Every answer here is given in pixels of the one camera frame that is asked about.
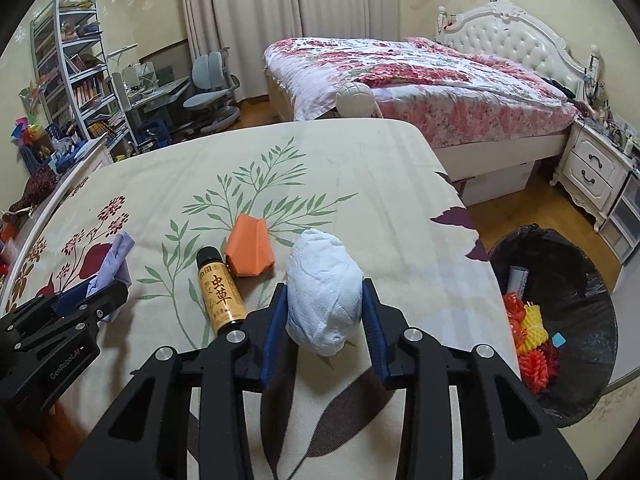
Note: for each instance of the small blue card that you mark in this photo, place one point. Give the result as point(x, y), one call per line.
point(557, 340)

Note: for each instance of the dark red ribbon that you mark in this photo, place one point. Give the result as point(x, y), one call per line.
point(552, 356)

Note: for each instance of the cream floral bed sheet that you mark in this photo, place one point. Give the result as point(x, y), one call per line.
point(372, 189)

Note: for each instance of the yellow foam fruit net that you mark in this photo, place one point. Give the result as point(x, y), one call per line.
point(532, 328)

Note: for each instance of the white camel milk box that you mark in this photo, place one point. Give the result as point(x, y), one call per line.
point(517, 281)

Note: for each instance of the red plastic bag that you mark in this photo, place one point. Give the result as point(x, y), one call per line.
point(516, 315)

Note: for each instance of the black trash bin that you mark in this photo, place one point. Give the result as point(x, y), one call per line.
point(575, 304)

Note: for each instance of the study desk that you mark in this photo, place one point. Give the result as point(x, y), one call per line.
point(145, 94)

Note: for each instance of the white round bedpost knob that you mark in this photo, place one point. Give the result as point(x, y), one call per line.
point(356, 100)

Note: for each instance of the beige curtains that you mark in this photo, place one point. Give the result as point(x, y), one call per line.
point(248, 27)

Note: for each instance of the red foam fruit net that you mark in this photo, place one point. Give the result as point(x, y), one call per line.
point(534, 370)

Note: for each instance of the bed with pink floral quilt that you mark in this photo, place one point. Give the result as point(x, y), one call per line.
point(479, 113)

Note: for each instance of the orange folded paper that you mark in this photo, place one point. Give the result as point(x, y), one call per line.
point(248, 250)

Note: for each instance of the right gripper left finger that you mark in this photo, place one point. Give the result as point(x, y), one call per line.
point(144, 434)

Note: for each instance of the lavender paper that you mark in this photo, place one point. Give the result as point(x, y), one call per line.
point(114, 268)

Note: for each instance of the white storage box under bed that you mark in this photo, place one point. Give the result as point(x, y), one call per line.
point(496, 184)

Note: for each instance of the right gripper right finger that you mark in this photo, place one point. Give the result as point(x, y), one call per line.
point(505, 433)

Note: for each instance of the plastic drawer unit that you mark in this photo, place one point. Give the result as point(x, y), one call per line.
point(621, 230)

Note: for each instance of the grey desk chair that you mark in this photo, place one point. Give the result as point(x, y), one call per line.
point(215, 101)

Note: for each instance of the white bookshelf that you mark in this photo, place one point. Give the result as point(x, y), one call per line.
point(75, 83)

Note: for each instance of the white nightstand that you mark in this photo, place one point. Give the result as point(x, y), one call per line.
point(592, 171)

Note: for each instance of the white tissue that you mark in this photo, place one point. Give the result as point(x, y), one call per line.
point(324, 293)

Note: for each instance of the amber bottle black cap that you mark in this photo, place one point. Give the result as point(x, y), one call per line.
point(223, 303)

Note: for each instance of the white tufted headboard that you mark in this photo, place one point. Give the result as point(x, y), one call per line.
point(503, 29)

